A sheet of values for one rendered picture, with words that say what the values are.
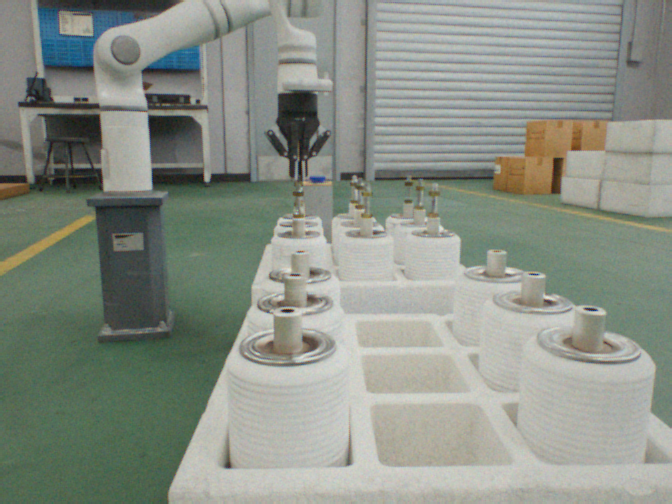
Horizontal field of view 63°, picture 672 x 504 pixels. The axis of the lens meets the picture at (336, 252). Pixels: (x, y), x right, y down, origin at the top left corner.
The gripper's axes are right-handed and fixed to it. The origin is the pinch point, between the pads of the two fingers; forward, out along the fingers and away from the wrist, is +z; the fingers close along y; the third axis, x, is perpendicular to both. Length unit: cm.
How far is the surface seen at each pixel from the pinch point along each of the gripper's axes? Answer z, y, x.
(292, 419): 14, 21, 68
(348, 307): 21.3, -1.9, 21.4
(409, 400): 17, 8, 62
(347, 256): 13.6, -3.4, 17.1
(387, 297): 19.7, -8.0, 23.3
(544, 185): 31, -290, -264
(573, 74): -82, -473, -438
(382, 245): 11.6, -8.7, 19.6
